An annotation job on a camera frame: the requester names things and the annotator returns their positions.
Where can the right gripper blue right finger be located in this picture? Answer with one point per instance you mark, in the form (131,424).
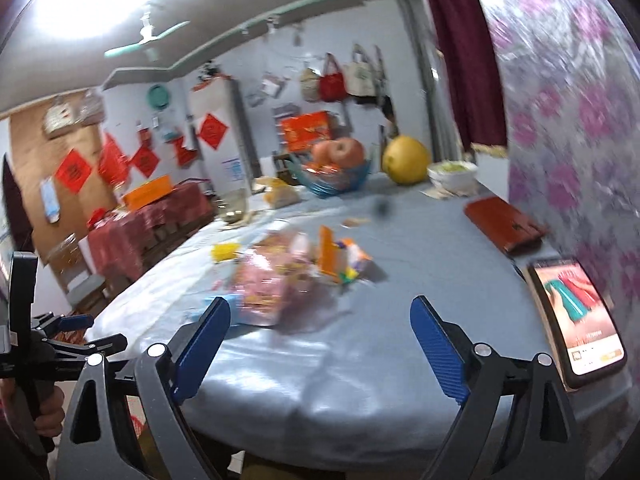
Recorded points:
(439,349)

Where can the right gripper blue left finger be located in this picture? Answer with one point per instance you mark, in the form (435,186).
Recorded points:
(194,347)

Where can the pink patterned plastic bag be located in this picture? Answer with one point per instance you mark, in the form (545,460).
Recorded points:
(273,274)

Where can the orange medicine box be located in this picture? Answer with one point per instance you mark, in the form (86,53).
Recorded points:
(340,259)

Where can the person's left hand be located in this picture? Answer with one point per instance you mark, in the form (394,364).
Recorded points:
(48,424)

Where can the wooden chair grey cushion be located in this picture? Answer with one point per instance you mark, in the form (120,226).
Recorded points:
(83,289)

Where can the light blue tablecloth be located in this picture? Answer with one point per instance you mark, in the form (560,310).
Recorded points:
(340,382)

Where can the red cloth side table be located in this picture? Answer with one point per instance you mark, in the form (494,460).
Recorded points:
(118,242)

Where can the brown leather wallet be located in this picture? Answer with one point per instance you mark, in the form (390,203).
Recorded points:
(511,231)

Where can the smartphone with lit screen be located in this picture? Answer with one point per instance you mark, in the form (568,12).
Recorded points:
(585,341)

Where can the glass bowl with spoon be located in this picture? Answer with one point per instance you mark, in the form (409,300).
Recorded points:
(233,207)

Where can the white bowl with food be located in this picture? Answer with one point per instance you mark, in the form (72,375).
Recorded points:
(453,176)

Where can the orange gift box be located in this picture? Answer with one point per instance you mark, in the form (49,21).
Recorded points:
(148,193)

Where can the yellow bagged bread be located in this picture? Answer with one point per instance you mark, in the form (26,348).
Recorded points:
(278,194)

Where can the yellow pomelo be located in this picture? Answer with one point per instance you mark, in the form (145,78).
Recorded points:
(405,160)

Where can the blue glass fruit bowl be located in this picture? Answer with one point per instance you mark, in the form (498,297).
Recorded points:
(327,182)

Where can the white refrigerator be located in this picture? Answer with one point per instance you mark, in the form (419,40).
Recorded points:
(228,153)

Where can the right red apple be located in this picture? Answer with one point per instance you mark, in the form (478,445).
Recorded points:
(346,153)

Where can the red apple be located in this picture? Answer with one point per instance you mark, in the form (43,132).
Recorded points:
(323,153)
(346,153)

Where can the left red apple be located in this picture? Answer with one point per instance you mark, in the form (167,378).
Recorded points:
(323,153)

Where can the red gift box on shelf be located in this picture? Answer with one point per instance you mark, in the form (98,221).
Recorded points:
(300,132)

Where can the beige tote bag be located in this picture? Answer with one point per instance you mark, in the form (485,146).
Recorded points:
(360,78)

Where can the red hanging handbag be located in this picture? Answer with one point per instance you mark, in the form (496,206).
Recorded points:
(332,82)

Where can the dark red curtain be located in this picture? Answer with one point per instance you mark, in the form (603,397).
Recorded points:
(474,83)

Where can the green ceiling fan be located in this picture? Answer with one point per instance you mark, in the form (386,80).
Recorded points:
(147,34)

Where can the floral plastic wall cover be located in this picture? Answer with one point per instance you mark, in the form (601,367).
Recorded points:
(570,77)

